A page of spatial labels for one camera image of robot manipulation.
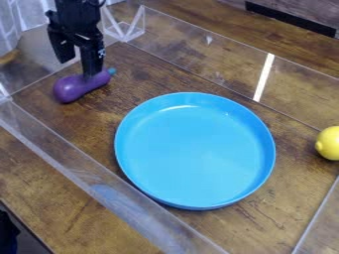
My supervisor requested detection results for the blue round tray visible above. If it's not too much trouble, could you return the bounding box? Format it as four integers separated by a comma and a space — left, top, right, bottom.
113, 92, 274, 210

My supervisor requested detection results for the clear acrylic enclosure wall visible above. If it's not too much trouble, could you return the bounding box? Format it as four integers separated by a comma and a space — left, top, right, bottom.
0, 0, 339, 254

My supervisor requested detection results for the white patterned curtain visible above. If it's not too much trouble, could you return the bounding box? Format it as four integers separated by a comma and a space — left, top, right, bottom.
0, 0, 56, 57

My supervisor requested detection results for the yellow lemon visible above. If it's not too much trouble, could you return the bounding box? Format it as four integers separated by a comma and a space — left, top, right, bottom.
314, 126, 339, 161

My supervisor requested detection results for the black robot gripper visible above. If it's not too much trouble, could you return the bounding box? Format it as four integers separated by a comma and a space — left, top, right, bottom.
45, 0, 105, 78

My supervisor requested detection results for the purple toy eggplant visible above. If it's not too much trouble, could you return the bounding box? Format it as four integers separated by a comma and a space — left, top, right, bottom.
53, 68, 116, 103

